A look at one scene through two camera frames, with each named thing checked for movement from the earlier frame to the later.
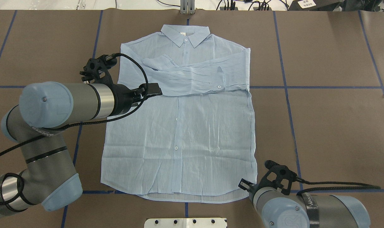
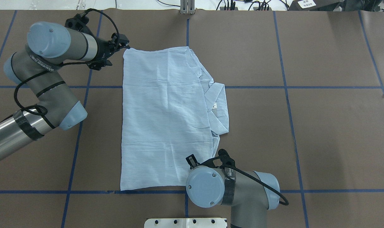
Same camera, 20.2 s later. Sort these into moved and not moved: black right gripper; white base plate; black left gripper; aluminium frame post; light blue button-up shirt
Moved: black right gripper; light blue button-up shirt; black left gripper
Not moved: white base plate; aluminium frame post
